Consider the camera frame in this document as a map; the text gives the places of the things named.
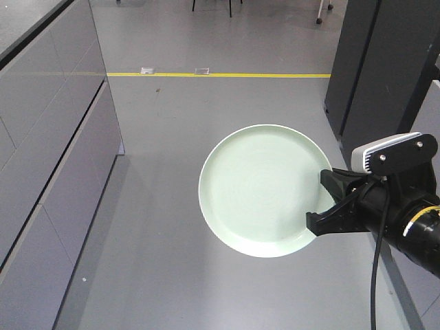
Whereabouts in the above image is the light green round plate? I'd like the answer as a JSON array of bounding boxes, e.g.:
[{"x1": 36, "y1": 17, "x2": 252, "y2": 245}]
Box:
[{"x1": 198, "y1": 124, "x2": 334, "y2": 258}]

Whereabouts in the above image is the dark tall cabinet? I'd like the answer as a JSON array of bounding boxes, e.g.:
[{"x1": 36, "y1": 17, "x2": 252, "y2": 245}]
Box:
[{"x1": 324, "y1": 0, "x2": 439, "y2": 162}]

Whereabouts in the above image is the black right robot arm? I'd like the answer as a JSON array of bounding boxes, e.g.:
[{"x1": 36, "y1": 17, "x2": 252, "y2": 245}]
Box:
[{"x1": 306, "y1": 163, "x2": 439, "y2": 276}]

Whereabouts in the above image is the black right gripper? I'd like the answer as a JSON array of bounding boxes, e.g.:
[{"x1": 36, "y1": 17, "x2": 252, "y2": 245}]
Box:
[{"x1": 306, "y1": 163, "x2": 439, "y2": 241}]

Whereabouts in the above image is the black camera cable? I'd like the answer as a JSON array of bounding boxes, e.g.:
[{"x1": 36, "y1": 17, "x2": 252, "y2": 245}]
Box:
[{"x1": 369, "y1": 175, "x2": 393, "y2": 330}]

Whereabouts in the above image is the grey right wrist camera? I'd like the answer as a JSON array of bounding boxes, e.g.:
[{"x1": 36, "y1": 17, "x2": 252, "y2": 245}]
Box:
[{"x1": 351, "y1": 132, "x2": 438, "y2": 176}]

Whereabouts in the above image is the grey cabinet row left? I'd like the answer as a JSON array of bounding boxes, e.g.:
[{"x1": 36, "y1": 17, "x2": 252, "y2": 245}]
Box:
[{"x1": 1, "y1": 1, "x2": 122, "y2": 329}]

